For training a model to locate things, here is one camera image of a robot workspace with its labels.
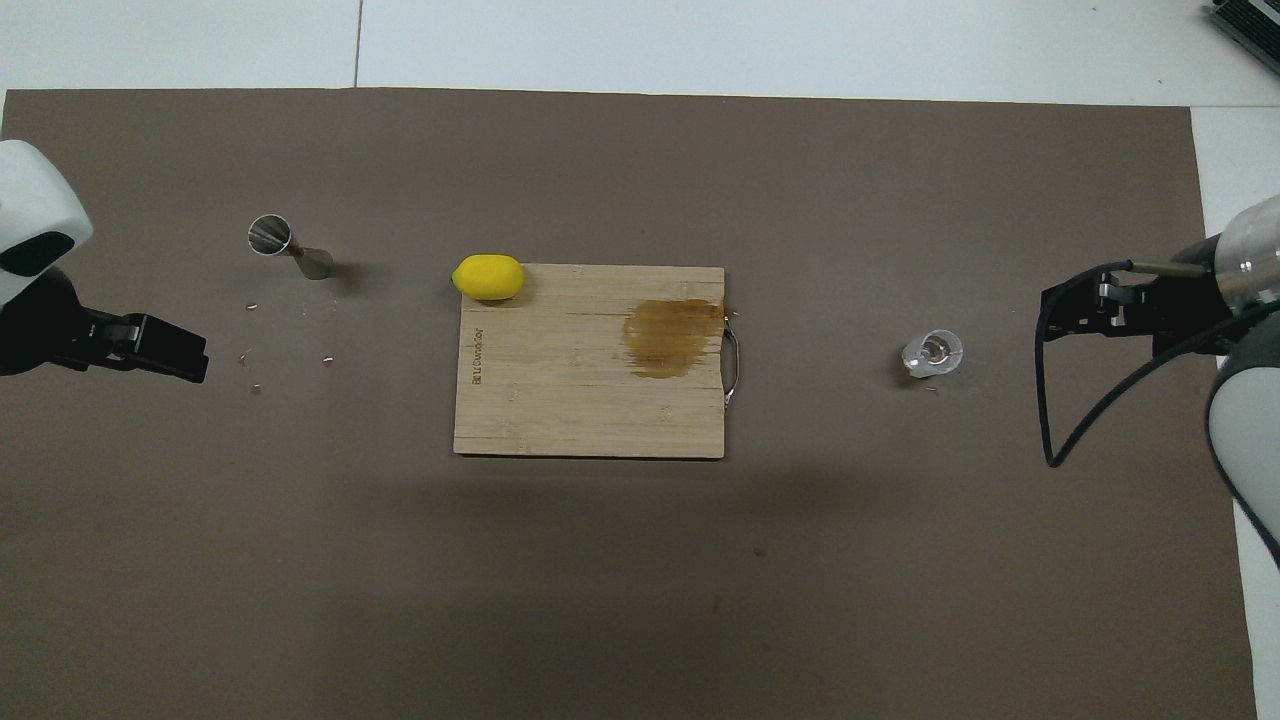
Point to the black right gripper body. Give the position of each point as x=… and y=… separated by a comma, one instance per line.
x=1180, y=305

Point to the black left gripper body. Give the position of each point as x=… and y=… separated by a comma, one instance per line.
x=40, y=330

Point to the small clear glass cup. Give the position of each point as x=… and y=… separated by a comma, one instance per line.
x=935, y=352

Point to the steel double jigger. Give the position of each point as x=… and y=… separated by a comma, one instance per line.
x=270, y=235

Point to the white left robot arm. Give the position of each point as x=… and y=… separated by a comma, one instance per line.
x=35, y=195

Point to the black ribbed device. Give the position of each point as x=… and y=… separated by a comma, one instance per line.
x=1250, y=25

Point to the yellow lemon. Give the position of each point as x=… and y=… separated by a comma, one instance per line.
x=488, y=277

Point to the wooden cutting board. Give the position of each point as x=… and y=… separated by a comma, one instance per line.
x=560, y=380

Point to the brown paper table mat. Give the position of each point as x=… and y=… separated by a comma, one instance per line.
x=640, y=600

